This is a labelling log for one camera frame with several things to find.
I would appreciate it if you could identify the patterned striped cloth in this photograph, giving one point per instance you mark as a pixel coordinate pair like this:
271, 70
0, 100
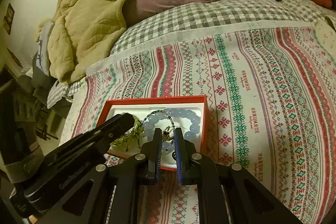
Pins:
271, 98

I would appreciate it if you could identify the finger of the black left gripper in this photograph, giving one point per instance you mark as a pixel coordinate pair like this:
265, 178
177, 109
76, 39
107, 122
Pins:
113, 128

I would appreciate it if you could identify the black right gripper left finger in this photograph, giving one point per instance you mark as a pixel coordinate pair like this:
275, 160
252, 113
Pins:
140, 169

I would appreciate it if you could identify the grey checkered bedsheet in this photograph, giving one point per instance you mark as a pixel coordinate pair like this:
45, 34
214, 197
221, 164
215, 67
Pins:
197, 15

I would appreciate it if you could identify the beige quilted blanket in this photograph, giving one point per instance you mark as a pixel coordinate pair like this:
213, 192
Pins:
84, 33

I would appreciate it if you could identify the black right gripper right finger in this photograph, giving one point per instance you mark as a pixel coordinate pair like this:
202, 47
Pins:
196, 169

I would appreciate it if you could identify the small dark wall picture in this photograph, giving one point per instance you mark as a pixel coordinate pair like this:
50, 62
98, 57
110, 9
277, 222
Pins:
8, 19

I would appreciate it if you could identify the red jewelry box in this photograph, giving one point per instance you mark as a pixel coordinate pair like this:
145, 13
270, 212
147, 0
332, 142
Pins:
190, 113

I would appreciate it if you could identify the white floral fabric piece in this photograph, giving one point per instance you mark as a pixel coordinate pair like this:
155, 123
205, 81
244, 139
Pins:
325, 32

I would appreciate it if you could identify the dark charm pendant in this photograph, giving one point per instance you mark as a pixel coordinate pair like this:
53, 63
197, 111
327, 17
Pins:
174, 155

